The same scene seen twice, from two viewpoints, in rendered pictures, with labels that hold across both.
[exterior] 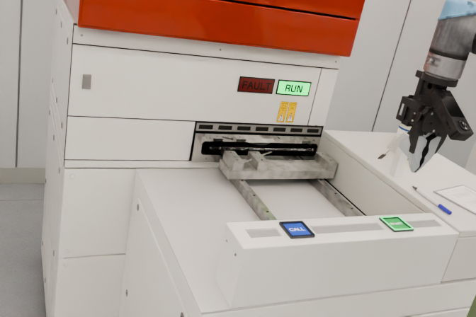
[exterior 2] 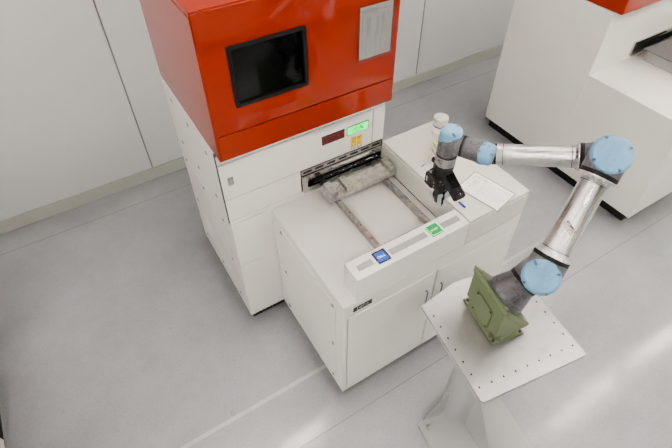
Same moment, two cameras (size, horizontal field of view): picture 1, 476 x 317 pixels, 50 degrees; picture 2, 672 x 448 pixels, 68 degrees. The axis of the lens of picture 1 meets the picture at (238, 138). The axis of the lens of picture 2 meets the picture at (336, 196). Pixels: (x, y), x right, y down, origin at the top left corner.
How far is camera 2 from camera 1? 103 cm
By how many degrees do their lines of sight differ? 25
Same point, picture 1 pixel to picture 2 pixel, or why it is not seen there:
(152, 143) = (277, 193)
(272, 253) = (372, 276)
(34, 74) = (141, 99)
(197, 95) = (297, 158)
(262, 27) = (330, 111)
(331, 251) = (401, 261)
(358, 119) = (406, 38)
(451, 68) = (449, 164)
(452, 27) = (446, 147)
